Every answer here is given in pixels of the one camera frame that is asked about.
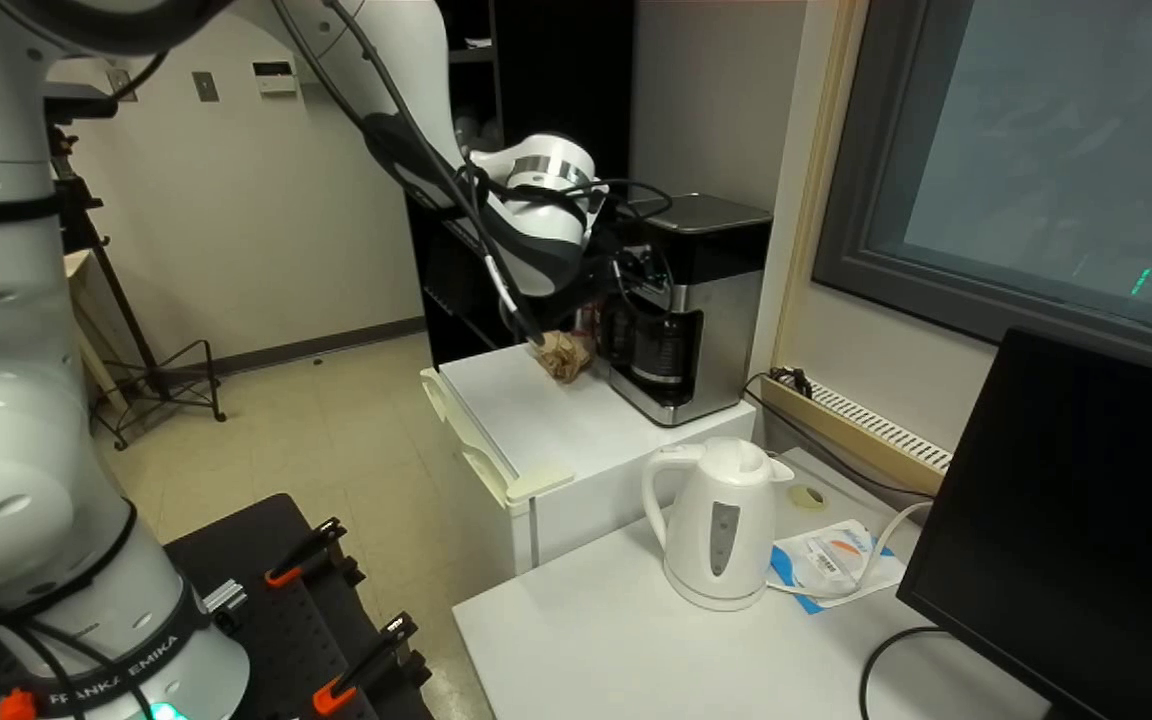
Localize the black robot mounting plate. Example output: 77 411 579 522
0 489 435 720

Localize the white wall label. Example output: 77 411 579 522
244 51 305 109

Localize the beige wall cable duct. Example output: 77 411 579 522
744 368 954 500

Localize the black camera tripod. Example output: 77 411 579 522
42 80 230 454

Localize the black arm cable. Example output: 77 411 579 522
266 0 566 350

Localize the white mini fridge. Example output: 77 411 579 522
415 341 762 580

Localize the white electric kettle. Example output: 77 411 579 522
634 432 801 618

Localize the black monitor cable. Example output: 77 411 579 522
854 620 945 720

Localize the black computer monitor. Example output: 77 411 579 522
892 325 1152 720

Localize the white blue paper packet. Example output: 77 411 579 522
762 516 907 620

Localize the black silver coffee maker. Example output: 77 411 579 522
591 190 776 432

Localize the orange black clamp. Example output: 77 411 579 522
306 608 425 720
260 513 352 596

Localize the white power cable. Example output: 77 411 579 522
770 498 936 618

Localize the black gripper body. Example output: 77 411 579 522
541 198 631 341

